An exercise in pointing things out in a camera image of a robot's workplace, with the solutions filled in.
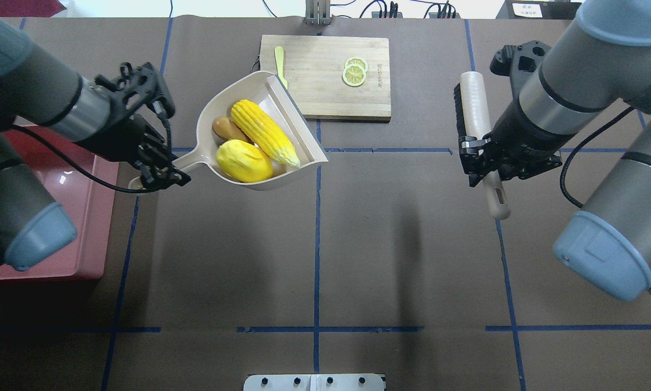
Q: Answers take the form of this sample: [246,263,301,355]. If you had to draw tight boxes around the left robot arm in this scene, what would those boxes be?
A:
[0,18,191,272]

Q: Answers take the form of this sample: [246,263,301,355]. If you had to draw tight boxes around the aluminium frame post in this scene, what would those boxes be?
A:
[304,0,332,26]

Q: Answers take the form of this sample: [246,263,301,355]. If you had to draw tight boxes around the back toy lemon slice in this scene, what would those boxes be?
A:
[343,56,368,71]

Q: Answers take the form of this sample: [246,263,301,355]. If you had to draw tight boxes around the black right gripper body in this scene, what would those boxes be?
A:
[486,41,562,180]

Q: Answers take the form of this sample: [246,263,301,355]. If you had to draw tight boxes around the yellow toy potato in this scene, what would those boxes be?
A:
[216,139,274,183]

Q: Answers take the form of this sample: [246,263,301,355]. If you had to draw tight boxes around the red plastic bin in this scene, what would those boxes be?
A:
[0,130,115,283]

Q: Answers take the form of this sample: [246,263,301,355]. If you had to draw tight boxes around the yellow toy corn cob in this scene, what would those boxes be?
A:
[230,99,301,169]

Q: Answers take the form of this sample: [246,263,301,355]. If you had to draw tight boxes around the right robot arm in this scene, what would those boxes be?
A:
[454,1,651,301]

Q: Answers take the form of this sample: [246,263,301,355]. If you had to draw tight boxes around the yellow plastic toy knife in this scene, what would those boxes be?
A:
[274,46,289,91]

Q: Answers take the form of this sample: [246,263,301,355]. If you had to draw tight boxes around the wooden cutting board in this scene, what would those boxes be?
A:
[259,35,392,122]

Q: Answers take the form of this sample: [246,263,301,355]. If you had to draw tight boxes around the beige plastic dustpan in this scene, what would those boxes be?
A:
[128,71,330,192]

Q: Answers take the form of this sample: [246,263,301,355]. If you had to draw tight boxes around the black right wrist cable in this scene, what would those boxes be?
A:
[559,106,636,210]

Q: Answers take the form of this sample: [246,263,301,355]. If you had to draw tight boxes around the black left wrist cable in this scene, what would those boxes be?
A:
[10,98,174,195]

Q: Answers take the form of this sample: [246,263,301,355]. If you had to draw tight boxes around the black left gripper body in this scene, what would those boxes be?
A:
[76,62,176,163]

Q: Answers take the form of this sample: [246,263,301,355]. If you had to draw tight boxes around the tan toy ginger root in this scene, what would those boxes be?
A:
[211,116,253,144]

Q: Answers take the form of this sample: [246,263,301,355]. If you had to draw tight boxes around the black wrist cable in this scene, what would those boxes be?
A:
[559,106,636,210]
[10,98,174,195]

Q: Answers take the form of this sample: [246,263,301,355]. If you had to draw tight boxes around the beige hand brush black bristles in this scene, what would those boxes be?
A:
[454,71,510,220]

